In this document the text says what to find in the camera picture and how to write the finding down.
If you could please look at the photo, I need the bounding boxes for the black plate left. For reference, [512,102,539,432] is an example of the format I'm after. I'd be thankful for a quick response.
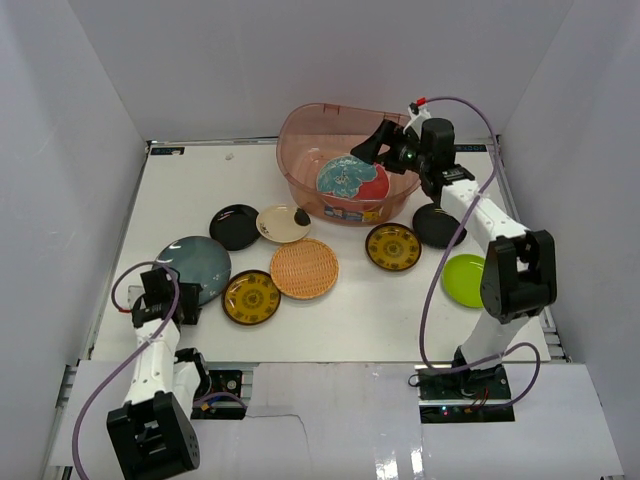
[209,204,261,251]

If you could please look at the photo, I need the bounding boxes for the pink translucent plastic bin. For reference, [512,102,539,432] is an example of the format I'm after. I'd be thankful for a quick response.
[276,103,420,226]

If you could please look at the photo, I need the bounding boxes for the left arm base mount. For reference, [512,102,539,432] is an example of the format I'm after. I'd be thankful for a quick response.
[191,369,246,420]

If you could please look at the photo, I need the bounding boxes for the blue-grey glazed plate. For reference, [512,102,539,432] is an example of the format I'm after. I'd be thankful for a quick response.
[152,236,232,307]

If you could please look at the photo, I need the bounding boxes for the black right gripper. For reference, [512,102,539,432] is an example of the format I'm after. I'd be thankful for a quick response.
[350,121,430,176]

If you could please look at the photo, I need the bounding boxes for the yellow patterned plate right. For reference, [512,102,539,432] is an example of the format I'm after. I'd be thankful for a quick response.
[365,222,422,272]

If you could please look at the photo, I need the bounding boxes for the black plate right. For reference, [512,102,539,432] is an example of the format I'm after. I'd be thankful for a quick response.
[412,204,459,250]

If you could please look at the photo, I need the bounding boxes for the yellow patterned plate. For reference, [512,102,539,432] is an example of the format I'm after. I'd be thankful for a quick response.
[221,270,281,327]
[365,222,422,272]

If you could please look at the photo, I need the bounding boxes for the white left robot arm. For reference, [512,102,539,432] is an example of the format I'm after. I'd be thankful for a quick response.
[106,266,212,479]

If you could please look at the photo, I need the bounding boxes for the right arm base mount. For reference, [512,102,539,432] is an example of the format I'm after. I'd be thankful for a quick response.
[407,365,515,425]

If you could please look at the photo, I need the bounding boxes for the lime green plate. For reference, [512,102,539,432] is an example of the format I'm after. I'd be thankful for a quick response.
[442,254,485,309]

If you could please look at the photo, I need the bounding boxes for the woven bamboo tray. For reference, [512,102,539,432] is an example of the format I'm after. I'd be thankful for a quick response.
[270,238,339,300]

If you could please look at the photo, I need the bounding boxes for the yellow patterned plate left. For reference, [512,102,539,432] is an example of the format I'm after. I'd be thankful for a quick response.
[221,270,281,327]

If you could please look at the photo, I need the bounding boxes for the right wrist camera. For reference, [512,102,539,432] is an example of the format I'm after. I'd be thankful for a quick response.
[403,97,431,134]

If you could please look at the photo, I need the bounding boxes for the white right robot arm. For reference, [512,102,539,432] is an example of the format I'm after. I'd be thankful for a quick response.
[351,118,557,399]

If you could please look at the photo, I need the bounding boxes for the red and teal floral plate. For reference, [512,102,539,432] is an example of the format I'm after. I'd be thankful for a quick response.
[316,155,390,200]

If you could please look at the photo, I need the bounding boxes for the cream plate with black spot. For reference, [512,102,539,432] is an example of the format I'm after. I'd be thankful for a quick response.
[256,205,311,244]

